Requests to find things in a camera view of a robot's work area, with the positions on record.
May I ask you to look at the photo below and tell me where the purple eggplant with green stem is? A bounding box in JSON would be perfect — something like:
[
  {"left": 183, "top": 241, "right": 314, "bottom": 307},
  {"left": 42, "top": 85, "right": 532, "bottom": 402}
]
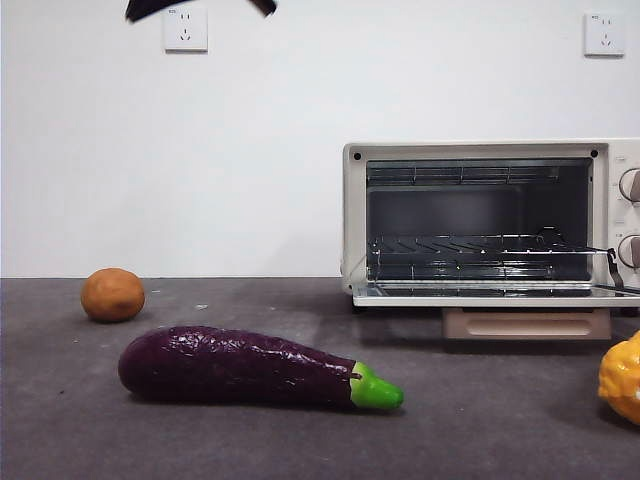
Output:
[{"left": 117, "top": 325, "right": 405, "bottom": 414}]

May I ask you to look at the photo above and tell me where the cream oven knob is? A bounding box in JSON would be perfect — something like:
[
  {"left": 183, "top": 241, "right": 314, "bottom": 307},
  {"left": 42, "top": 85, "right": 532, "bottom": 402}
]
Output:
[
  {"left": 618, "top": 168, "right": 640, "bottom": 205},
  {"left": 617, "top": 234, "right": 640, "bottom": 271}
]

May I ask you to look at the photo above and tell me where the brown round potato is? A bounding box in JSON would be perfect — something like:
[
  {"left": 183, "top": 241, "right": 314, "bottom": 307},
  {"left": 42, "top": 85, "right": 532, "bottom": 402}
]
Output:
[{"left": 80, "top": 267, "right": 146, "bottom": 324}]

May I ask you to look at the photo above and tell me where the white wall socket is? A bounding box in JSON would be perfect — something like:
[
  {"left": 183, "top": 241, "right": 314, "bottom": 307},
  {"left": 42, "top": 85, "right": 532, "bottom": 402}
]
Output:
[
  {"left": 164, "top": 6, "right": 209, "bottom": 55},
  {"left": 583, "top": 12, "right": 626, "bottom": 58}
]

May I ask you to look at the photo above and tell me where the metal wire oven rack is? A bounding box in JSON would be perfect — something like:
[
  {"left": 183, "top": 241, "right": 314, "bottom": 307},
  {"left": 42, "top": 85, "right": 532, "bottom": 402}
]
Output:
[{"left": 367, "top": 226, "right": 617, "bottom": 264}]

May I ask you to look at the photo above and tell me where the yellow bumpy vegetable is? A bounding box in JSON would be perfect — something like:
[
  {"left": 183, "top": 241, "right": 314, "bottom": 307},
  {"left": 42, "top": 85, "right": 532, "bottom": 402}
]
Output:
[{"left": 597, "top": 329, "right": 640, "bottom": 426}]

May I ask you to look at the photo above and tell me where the oven door with beige handle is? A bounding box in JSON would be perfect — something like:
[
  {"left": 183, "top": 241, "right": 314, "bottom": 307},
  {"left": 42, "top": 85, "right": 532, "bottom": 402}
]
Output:
[{"left": 351, "top": 281, "right": 640, "bottom": 342}]

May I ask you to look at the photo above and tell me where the cream toaster oven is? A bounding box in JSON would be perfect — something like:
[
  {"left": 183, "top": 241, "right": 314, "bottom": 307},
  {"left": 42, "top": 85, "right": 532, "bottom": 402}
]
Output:
[{"left": 341, "top": 138, "right": 640, "bottom": 317}]

